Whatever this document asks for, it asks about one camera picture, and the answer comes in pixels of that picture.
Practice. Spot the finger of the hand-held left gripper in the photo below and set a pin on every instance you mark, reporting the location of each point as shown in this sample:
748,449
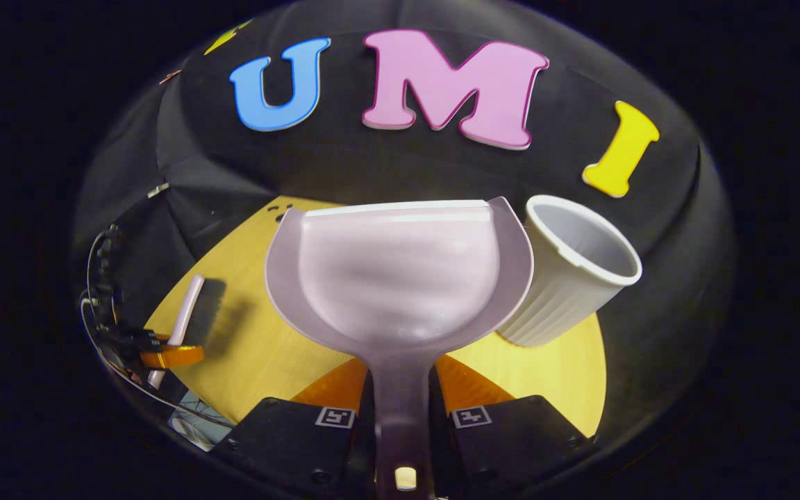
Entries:
174,356

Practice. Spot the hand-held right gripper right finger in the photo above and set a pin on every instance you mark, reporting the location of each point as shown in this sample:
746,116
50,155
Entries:
511,444

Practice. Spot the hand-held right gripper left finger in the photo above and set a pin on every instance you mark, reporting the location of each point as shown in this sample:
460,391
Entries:
289,444

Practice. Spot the white ribbed cup garbage bin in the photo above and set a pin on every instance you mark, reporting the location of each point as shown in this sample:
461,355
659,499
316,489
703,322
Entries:
560,298

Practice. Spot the grey plastic dustpan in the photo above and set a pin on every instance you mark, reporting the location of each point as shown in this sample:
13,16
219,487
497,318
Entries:
400,278

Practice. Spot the yellow wooden desktop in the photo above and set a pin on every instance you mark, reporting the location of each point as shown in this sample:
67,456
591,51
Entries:
261,361

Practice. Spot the silver cloth clip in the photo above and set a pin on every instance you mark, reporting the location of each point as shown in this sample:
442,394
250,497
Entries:
158,189

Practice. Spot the black backdrop cloth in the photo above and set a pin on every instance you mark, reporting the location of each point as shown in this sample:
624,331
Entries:
372,167

